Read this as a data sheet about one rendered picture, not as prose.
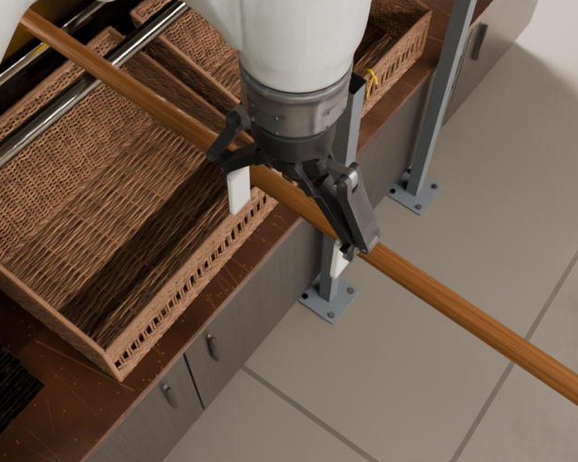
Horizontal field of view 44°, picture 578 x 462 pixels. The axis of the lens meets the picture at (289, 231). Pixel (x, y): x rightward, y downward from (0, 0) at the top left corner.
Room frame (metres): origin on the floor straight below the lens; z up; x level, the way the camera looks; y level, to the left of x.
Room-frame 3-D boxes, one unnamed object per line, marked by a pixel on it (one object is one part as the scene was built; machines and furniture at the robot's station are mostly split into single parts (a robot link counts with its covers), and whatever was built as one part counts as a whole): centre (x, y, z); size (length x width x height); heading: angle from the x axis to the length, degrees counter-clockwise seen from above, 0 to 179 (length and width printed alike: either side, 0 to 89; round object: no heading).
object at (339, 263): (0.35, -0.06, 1.33); 0.03 x 0.01 x 0.07; 144
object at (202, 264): (0.82, 0.37, 0.72); 0.56 x 0.49 x 0.28; 144
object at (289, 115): (0.40, 0.00, 1.54); 0.09 x 0.09 x 0.06
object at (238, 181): (0.43, 0.05, 1.33); 0.03 x 0.01 x 0.07; 144
